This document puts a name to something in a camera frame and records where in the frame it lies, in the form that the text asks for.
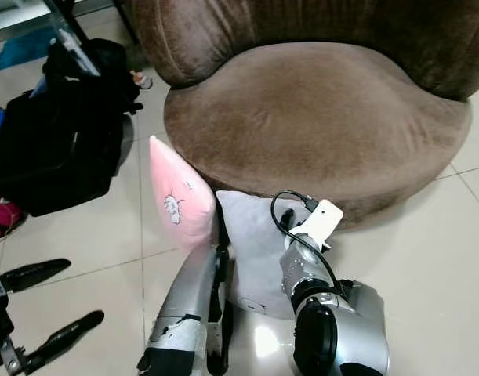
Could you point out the small orange grey object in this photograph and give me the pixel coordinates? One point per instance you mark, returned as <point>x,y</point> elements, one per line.
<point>139,78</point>

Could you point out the brown velvet round sofa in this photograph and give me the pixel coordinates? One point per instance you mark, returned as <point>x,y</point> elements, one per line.
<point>310,117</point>

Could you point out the black bag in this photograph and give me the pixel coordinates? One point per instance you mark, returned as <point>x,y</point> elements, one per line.
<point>51,157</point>

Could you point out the teal floor mat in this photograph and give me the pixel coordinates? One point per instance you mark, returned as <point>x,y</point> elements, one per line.
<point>27,48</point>

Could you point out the silver robot leg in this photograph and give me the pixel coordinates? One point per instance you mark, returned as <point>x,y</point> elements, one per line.
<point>184,305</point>

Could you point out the white tv cabinet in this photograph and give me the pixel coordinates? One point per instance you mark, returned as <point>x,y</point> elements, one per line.
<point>16,14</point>

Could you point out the grey pillow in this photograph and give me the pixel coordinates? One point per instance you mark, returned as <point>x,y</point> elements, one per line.
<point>251,251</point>

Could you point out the pink pillow with cartoon print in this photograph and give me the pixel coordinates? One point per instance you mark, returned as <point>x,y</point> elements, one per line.
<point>176,196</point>

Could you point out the translucent grey plastic sleeve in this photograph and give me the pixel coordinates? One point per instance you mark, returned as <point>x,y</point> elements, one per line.
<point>78,53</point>

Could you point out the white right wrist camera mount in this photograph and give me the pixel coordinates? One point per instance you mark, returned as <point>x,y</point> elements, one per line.
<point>321,222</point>

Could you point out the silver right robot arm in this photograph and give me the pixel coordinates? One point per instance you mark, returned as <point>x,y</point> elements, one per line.
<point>341,337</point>

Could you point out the black stand legs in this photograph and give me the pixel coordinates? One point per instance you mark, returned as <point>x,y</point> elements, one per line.
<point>63,16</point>

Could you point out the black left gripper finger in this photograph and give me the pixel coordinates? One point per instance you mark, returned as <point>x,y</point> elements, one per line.
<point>35,276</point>
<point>63,341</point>

